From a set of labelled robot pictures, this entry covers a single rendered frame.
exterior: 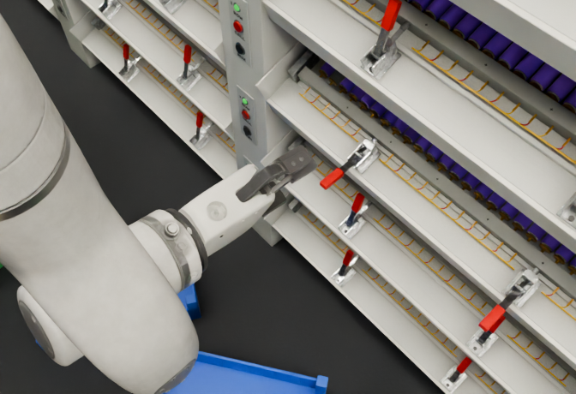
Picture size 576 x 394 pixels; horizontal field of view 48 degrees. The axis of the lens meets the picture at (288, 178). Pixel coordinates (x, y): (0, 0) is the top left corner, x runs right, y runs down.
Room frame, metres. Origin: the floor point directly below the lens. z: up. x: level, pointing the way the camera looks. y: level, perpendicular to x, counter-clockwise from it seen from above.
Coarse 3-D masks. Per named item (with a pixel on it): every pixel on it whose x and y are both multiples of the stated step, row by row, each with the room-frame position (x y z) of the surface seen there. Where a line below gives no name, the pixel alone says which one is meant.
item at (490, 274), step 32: (288, 64) 0.66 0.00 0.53; (320, 64) 0.67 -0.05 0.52; (288, 96) 0.63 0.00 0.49; (320, 128) 0.57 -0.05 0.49; (352, 128) 0.56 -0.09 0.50; (384, 160) 0.51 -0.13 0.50; (384, 192) 0.47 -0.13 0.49; (416, 192) 0.46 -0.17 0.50; (416, 224) 0.42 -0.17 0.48; (448, 224) 0.41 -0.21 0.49; (512, 224) 0.40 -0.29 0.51; (448, 256) 0.37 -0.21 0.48; (480, 256) 0.37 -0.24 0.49; (480, 288) 0.34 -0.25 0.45; (544, 288) 0.32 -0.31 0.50; (544, 320) 0.28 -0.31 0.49
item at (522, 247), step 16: (304, 80) 0.63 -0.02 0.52; (320, 80) 0.63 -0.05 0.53; (320, 96) 0.61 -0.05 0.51; (336, 96) 0.60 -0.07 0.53; (352, 112) 0.57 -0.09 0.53; (368, 128) 0.54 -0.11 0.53; (384, 128) 0.54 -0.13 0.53; (384, 144) 0.52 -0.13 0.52; (400, 144) 0.51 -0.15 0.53; (400, 160) 0.50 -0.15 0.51; (416, 160) 0.49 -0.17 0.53; (400, 176) 0.48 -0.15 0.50; (432, 176) 0.46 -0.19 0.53; (448, 192) 0.44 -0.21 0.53; (464, 192) 0.44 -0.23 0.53; (464, 208) 0.42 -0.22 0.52; (480, 208) 0.41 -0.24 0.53; (480, 224) 0.40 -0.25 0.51; (496, 224) 0.39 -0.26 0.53; (512, 240) 0.37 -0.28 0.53; (528, 256) 0.35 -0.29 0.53; (544, 256) 0.35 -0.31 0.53; (544, 272) 0.33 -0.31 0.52; (560, 272) 0.33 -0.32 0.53; (560, 288) 0.31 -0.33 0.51
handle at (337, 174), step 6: (354, 156) 0.51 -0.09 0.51; (360, 156) 0.50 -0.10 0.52; (348, 162) 0.50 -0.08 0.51; (354, 162) 0.50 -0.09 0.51; (342, 168) 0.49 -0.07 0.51; (348, 168) 0.49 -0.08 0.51; (330, 174) 0.48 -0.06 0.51; (336, 174) 0.48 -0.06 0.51; (342, 174) 0.48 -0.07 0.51; (324, 180) 0.47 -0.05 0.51; (330, 180) 0.47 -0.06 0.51; (336, 180) 0.47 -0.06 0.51; (324, 186) 0.46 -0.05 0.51; (330, 186) 0.46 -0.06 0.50
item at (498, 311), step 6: (516, 288) 0.31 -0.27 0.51; (510, 294) 0.31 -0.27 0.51; (516, 294) 0.31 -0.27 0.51; (504, 300) 0.30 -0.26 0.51; (510, 300) 0.30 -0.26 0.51; (498, 306) 0.29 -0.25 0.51; (504, 306) 0.29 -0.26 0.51; (492, 312) 0.28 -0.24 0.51; (498, 312) 0.28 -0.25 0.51; (504, 312) 0.28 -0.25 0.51; (486, 318) 0.28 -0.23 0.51; (492, 318) 0.28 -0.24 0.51; (498, 318) 0.28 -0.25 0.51; (480, 324) 0.27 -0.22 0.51; (486, 324) 0.27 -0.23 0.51; (492, 324) 0.27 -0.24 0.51; (486, 330) 0.26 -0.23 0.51
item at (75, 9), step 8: (64, 0) 1.15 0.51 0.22; (72, 0) 1.16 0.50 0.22; (80, 0) 1.17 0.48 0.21; (56, 8) 1.21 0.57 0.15; (64, 8) 1.16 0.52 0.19; (72, 8) 1.15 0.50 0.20; (80, 8) 1.17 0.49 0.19; (88, 8) 1.18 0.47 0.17; (72, 16) 1.15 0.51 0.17; (80, 16) 1.16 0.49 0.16; (64, 24) 1.20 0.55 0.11; (72, 24) 1.16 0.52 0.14; (64, 32) 1.21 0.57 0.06; (72, 40) 1.19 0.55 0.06; (72, 48) 1.21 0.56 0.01; (80, 48) 1.16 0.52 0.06; (80, 56) 1.18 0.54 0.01; (88, 56) 1.15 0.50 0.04; (88, 64) 1.15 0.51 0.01; (96, 64) 1.16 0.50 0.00
